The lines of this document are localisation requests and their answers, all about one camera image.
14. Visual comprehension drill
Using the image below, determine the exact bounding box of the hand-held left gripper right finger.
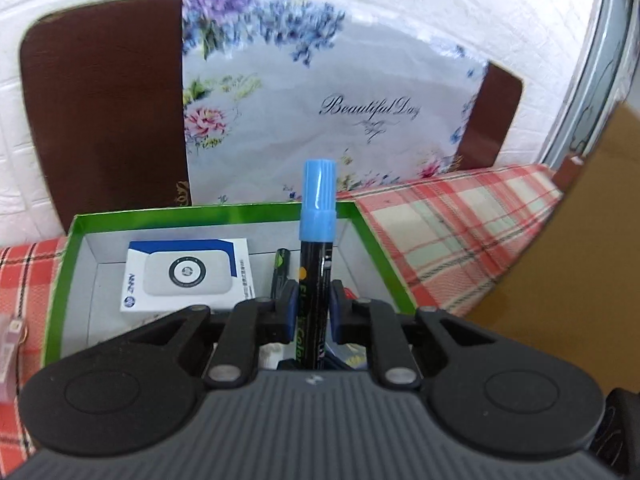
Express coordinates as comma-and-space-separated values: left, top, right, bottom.
330, 280, 507, 390

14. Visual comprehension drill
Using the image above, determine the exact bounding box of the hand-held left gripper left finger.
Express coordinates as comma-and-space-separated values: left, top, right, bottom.
117, 280, 299, 390

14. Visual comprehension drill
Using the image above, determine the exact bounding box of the blue tiger card box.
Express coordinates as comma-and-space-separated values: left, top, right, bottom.
327, 342, 372, 372

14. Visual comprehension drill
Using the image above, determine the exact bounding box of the blue cap black marker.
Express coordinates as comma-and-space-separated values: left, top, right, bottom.
297, 159, 337, 369

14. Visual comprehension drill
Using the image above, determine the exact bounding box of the white and blue device box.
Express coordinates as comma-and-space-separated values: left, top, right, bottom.
119, 238, 257, 314

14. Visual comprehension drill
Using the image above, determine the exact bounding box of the green cardboard box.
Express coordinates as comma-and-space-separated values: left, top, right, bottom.
42, 200, 419, 369

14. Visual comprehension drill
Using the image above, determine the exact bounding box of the black and green marker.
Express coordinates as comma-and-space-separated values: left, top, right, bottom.
270, 248, 292, 302

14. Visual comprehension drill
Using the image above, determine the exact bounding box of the red plaid bed sheet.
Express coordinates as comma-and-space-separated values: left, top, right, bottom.
0, 162, 572, 461

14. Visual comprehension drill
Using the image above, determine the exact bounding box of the floral printed cloth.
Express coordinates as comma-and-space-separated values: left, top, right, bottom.
181, 0, 491, 207

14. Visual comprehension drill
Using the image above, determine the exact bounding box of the brown headboard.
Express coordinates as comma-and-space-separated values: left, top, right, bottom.
17, 0, 525, 235

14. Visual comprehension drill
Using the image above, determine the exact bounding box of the pink translucent plastic item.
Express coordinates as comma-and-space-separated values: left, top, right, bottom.
0, 312, 27, 404

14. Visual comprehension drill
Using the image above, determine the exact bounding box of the grey metal frame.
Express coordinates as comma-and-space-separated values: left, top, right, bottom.
542, 0, 640, 172

